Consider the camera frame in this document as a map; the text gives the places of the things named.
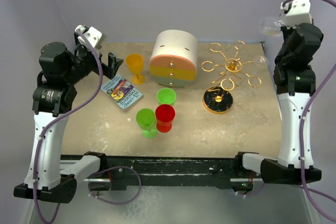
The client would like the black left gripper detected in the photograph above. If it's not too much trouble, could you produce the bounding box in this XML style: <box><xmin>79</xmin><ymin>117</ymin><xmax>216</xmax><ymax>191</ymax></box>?
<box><xmin>64</xmin><ymin>33</ymin><xmax>122</xmax><ymax>84</ymax></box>

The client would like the clear round wine glass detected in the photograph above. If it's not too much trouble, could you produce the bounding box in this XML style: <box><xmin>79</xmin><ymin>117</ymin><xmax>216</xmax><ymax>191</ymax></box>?
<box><xmin>258</xmin><ymin>17</ymin><xmax>286</xmax><ymax>37</ymax></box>

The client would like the clear ribbed flute glass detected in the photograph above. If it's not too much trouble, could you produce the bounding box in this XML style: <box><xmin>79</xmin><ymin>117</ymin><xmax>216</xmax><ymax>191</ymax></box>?
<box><xmin>240</xmin><ymin>56</ymin><xmax>269</xmax><ymax>94</ymax></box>

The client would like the gold wine glass rack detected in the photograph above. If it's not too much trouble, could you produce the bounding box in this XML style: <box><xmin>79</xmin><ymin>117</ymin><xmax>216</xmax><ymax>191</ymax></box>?
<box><xmin>201</xmin><ymin>40</ymin><xmax>250</xmax><ymax>114</ymax></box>

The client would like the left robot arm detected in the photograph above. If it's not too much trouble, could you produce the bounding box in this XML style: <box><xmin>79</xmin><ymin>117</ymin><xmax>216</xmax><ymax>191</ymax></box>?
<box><xmin>14</xmin><ymin>25</ymin><xmax>123</xmax><ymax>204</ymax></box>

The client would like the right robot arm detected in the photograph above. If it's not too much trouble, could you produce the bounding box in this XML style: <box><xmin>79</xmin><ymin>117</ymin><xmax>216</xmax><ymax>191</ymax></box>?
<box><xmin>233</xmin><ymin>23</ymin><xmax>323</xmax><ymax>185</ymax></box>

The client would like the yellow plastic goblet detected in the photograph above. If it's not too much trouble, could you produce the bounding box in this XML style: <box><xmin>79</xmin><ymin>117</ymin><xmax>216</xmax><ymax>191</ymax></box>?
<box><xmin>125</xmin><ymin>54</ymin><xmax>145</xmax><ymax>85</ymax></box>

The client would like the blue treehouse paperback book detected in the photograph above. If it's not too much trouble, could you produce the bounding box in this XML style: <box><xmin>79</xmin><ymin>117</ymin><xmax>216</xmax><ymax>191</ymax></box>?
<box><xmin>101</xmin><ymin>74</ymin><xmax>143</xmax><ymax>111</ymax></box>

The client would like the white round drawer cabinet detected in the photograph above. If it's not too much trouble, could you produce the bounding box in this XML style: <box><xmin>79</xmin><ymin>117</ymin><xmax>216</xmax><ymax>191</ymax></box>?
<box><xmin>149</xmin><ymin>29</ymin><xmax>198</xmax><ymax>88</ymax></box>

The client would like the green goblet near cabinet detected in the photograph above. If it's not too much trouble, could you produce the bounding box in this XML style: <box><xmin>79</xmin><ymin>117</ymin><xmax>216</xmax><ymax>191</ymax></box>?
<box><xmin>156</xmin><ymin>88</ymin><xmax>176</xmax><ymax>106</ymax></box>

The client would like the green goblet front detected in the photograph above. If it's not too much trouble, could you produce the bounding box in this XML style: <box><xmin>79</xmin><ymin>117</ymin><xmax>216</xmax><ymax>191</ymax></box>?
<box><xmin>136</xmin><ymin>109</ymin><xmax>158</xmax><ymax>138</ymax></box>

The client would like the red plastic goblet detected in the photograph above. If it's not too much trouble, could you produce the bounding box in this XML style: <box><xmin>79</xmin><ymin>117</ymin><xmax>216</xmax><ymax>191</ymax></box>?
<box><xmin>155</xmin><ymin>104</ymin><xmax>175</xmax><ymax>133</ymax></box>

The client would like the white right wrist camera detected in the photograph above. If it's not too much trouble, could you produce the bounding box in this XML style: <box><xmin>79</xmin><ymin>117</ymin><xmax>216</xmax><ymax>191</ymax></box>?
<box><xmin>280</xmin><ymin>0</ymin><xmax>313</xmax><ymax>28</ymax></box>

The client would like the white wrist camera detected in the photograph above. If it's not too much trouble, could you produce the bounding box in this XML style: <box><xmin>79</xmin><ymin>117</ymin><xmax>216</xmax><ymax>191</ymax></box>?
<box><xmin>74</xmin><ymin>25</ymin><xmax>106</xmax><ymax>50</ymax></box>
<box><xmin>280</xmin><ymin>0</ymin><xmax>313</xmax><ymax>28</ymax></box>

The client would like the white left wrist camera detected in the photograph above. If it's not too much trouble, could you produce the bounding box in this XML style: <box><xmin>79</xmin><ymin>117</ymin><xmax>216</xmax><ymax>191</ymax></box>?
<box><xmin>74</xmin><ymin>25</ymin><xmax>106</xmax><ymax>50</ymax></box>

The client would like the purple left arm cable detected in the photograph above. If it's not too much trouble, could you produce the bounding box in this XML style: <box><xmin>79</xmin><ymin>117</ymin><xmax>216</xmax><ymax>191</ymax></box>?
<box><xmin>33</xmin><ymin>31</ymin><xmax>103</xmax><ymax>224</ymax></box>

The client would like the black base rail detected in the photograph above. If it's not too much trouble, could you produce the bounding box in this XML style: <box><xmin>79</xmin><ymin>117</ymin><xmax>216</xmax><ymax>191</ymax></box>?
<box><xmin>59</xmin><ymin>151</ymin><xmax>266</xmax><ymax>191</ymax></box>

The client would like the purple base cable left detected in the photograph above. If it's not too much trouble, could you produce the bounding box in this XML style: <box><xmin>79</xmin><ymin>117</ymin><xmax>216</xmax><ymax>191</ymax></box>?
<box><xmin>88</xmin><ymin>166</ymin><xmax>143</xmax><ymax>205</ymax></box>

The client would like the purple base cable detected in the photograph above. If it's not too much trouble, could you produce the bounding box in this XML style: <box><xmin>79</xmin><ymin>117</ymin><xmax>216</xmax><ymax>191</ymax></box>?
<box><xmin>88</xmin><ymin>166</ymin><xmax>143</xmax><ymax>205</ymax></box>
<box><xmin>235</xmin><ymin>179</ymin><xmax>266</xmax><ymax>198</ymax></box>

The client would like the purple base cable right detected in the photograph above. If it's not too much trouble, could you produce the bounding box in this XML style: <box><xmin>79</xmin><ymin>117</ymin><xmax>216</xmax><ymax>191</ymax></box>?
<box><xmin>235</xmin><ymin>179</ymin><xmax>266</xmax><ymax>198</ymax></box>

